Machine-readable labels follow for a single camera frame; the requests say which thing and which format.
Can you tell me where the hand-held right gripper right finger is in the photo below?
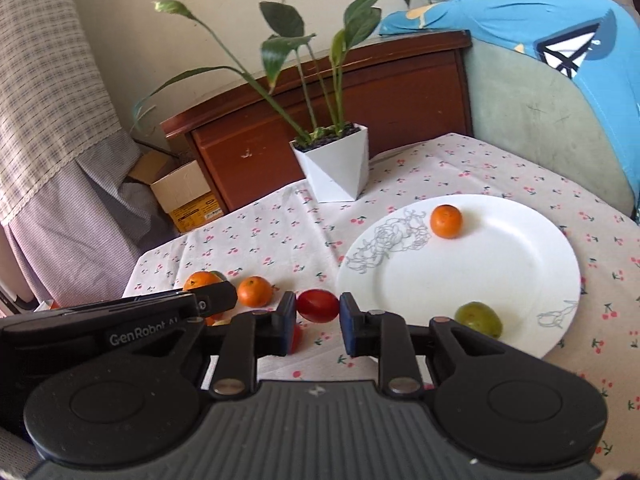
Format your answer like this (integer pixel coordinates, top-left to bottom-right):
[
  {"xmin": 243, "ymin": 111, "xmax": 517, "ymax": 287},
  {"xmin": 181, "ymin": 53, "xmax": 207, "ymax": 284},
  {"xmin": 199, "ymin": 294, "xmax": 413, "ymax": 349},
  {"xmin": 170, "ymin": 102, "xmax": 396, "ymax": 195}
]
[{"xmin": 339, "ymin": 291, "xmax": 506, "ymax": 397}]

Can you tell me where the beige checked curtain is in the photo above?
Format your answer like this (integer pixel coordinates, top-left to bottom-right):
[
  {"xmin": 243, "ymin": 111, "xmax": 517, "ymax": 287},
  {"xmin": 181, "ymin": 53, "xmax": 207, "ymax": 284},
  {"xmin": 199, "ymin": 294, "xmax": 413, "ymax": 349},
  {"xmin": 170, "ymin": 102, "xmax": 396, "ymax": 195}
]
[{"xmin": 0, "ymin": 0, "xmax": 128, "ymax": 228}]

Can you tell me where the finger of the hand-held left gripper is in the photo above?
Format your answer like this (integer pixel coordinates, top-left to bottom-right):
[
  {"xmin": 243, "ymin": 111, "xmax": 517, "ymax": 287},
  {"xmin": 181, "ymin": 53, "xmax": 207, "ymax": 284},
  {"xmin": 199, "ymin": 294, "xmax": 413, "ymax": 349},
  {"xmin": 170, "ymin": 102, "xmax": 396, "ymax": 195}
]
[{"xmin": 182, "ymin": 281, "xmax": 239, "ymax": 319}]

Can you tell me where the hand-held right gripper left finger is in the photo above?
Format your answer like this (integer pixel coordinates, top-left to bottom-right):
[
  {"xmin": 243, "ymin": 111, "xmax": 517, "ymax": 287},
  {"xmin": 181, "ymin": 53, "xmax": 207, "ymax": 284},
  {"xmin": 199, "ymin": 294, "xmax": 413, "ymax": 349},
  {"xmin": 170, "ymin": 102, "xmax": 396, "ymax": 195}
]
[{"xmin": 165, "ymin": 291, "xmax": 297, "ymax": 397}]

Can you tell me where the white plate with line drawing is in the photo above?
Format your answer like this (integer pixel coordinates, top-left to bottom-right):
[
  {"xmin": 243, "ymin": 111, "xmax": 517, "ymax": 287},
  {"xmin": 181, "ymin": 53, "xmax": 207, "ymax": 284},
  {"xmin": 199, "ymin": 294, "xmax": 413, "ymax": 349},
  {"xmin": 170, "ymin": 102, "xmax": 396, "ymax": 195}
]
[{"xmin": 335, "ymin": 194, "xmax": 582, "ymax": 361}]

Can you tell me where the lilac checked cloth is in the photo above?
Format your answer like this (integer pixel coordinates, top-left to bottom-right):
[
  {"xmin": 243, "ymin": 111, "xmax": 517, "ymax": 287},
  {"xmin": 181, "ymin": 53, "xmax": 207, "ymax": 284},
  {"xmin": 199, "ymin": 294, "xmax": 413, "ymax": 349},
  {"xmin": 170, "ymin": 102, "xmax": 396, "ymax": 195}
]
[{"xmin": 0, "ymin": 127, "xmax": 173, "ymax": 311}]

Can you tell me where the brown wooden headboard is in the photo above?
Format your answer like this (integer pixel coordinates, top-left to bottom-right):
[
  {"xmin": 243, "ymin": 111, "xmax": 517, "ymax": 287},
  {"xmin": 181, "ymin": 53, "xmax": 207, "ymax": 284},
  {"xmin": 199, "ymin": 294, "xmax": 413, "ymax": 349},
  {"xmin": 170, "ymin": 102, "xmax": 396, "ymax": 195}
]
[{"xmin": 161, "ymin": 30, "xmax": 474, "ymax": 214}]

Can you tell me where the white faceted plant pot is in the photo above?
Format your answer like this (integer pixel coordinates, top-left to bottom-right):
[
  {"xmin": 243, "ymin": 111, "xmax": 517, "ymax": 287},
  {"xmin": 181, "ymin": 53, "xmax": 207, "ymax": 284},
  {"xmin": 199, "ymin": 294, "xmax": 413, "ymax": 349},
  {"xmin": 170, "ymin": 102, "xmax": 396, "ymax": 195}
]
[{"xmin": 290, "ymin": 123, "xmax": 370, "ymax": 204}]

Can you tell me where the red cherry tomato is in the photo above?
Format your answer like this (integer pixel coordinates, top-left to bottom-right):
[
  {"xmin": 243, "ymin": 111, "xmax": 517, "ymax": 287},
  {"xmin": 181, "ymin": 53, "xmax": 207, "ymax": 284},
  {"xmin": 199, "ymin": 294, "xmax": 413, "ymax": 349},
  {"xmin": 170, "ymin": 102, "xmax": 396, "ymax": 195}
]
[{"xmin": 296, "ymin": 289, "xmax": 341, "ymax": 324}]

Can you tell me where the cherry print tablecloth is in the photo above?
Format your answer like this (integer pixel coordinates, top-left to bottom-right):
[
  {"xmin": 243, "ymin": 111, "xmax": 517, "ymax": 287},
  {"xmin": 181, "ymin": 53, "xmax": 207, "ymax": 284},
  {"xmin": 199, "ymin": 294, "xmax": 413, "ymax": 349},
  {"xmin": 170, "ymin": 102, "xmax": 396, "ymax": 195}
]
[{"xmin": 122, "ymin": 132, "xmax": 640, "ymax": 463}]

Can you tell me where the open cardboard box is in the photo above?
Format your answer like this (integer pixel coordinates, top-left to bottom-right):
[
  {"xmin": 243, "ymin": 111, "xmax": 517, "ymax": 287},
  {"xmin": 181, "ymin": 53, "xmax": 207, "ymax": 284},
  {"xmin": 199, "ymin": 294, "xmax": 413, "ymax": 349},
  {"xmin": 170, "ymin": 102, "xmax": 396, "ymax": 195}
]
[{"xmin": 127, "ymin": 152, "xmax": 227, "ymax": 234}]

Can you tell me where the green leafy plant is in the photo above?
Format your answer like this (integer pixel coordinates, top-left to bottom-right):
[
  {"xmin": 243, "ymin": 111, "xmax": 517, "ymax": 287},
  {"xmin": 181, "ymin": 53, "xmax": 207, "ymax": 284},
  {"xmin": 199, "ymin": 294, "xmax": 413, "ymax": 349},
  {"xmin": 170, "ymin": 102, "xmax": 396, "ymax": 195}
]
[{"xmin": 131, "ymin": 0, "xmax": 412, "ymax": 147}]

